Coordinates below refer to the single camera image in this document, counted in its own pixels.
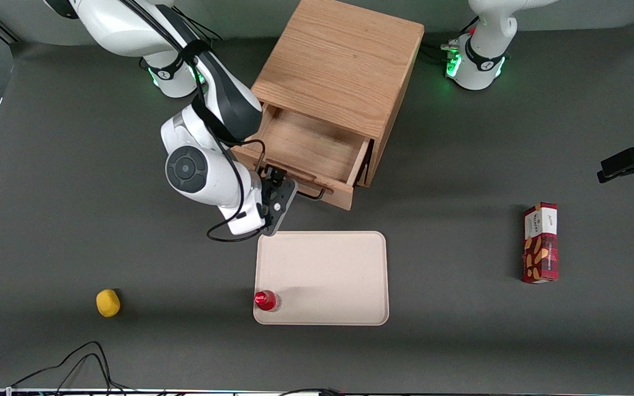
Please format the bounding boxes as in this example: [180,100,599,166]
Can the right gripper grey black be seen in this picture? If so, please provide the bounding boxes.
[262,165,299,237]

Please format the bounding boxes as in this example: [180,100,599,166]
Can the wooden drawer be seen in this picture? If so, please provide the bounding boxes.
[233,104,373,211]

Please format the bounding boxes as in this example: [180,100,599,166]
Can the black metal drawer handle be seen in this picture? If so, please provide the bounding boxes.
[287,172,333,201]

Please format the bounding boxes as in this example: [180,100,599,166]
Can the wooden drawer cabinet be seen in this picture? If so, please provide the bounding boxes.
[248,0,425,188]

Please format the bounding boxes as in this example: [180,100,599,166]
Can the cream plastic tray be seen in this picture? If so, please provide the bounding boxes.
[253,230,390,326]

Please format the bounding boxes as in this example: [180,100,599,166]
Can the red capped small bottle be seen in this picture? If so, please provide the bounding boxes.
[254,290,282,313]

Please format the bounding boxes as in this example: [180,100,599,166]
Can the red plaid shortbread box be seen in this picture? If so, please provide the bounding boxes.
[521,202,559,284]

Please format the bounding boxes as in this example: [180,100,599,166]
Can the yellow lemon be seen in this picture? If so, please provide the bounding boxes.
[96,289,121,318]

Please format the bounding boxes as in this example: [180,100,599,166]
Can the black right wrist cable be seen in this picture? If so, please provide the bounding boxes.
[122,0,267,243]

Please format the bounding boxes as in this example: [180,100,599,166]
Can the black right arm base cable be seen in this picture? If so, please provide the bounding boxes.
[171,5,224,42]

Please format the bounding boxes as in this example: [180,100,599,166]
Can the black left arm base cables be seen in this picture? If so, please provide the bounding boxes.
[420,41,461,62]

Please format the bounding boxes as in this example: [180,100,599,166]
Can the black loose cable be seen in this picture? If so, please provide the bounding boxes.
[56,352,147,396]
[12,341,130,394]
[278,388,345,396]

